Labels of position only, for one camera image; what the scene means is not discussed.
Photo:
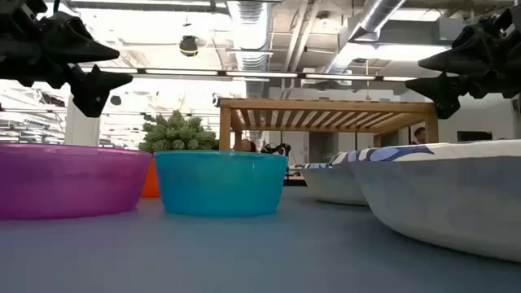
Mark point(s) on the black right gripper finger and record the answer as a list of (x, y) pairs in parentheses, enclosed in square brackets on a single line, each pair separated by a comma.
[(445, 91), (464, 59)]

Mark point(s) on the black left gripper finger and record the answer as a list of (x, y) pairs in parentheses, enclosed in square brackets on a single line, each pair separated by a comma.
[(95, 89), (77, 45)]

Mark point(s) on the orange plastic bowl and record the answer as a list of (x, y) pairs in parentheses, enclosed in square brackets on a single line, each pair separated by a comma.
[(151, 183)]

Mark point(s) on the white bowl with blue pattern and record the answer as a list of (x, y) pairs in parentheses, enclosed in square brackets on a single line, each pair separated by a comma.
[(329, 185), (447, 203)]

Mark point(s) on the blue translucent plastic bowl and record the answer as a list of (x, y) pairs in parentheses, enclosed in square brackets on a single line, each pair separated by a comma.
[(220, 183)]

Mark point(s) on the black background robot arm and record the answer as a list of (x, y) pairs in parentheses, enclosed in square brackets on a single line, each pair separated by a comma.
[(277, 149)]

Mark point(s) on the wooden slatted shelf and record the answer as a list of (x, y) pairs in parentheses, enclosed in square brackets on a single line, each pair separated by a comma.
[(325, 106)]

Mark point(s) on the white column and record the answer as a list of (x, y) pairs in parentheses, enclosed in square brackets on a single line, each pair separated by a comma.
[(81, 126)]

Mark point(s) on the person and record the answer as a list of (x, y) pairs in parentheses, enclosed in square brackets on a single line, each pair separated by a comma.
[(419, 136), (245, 145)]

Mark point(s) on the green artificial succulent plant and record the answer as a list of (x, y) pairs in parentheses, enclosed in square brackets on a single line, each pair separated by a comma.
[(177, 134)]

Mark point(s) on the purple translucent plastic bowl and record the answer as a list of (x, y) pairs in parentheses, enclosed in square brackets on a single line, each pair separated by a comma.
[(65, 183)]

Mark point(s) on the long ceiling light strip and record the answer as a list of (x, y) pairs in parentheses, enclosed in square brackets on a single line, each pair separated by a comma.
[(260, 74)]

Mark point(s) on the black wall monitor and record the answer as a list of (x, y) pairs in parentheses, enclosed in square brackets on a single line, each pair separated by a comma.
[(474, 136)]

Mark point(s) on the silver ventilation duct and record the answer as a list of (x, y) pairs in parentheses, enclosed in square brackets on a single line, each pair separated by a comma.
[(366, 28)]

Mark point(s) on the black dome ceiling camera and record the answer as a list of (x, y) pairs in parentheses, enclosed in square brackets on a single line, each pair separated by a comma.
[(189, 45)]

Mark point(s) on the white ribbed ventilation duct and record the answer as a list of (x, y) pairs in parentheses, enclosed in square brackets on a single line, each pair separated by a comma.
[(250, 32)]

